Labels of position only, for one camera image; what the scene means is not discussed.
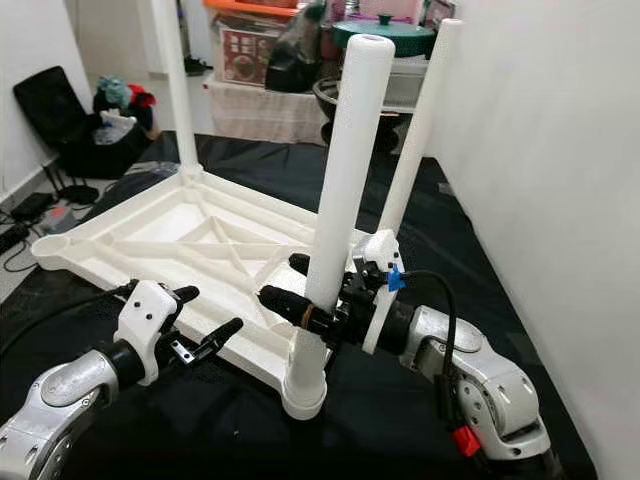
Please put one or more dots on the yellow rubber band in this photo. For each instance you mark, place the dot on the yellow rubber band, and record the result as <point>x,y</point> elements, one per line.
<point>307,318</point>

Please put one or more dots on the grey box device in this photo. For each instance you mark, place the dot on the grey box device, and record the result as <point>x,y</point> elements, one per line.
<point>58,218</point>

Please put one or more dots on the white plastic wrapper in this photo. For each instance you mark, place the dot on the white plastic wrapper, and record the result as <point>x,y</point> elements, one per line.
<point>117,126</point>

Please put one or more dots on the small black floor item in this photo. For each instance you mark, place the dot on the small black floor item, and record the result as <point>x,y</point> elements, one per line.
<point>195,65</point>

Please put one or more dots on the clear plastic storage container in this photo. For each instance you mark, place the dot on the clear plastic storage container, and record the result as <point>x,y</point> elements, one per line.
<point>408,82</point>

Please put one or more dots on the black plastic bag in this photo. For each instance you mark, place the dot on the black plastic bag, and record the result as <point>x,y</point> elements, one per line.
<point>295,50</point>

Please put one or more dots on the black wok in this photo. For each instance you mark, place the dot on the black wok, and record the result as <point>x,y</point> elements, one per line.
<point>325,110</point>

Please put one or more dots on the black tablecloth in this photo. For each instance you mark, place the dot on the black tablecloth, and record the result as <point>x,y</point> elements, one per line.
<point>260,440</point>

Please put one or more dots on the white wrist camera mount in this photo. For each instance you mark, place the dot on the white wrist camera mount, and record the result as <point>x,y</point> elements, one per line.
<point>380,270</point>
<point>150,315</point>

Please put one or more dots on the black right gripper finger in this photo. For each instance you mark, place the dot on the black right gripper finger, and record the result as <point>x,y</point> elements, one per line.
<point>300,265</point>
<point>292,306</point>

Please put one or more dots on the black power adapter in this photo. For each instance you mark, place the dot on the black power adapter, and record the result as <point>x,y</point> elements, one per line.
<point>32,205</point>
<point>15,235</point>

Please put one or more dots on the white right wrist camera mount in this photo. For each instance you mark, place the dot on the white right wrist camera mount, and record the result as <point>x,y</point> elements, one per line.
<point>380,270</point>

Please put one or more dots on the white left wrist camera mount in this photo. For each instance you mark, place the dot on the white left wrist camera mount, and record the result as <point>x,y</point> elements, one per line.
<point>150,315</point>

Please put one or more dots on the red cloth item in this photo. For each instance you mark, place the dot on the red cloth item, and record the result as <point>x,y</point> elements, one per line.
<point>142,97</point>

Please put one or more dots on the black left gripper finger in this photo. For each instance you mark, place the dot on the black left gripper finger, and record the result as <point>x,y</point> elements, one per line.
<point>186,294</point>
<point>221,338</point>

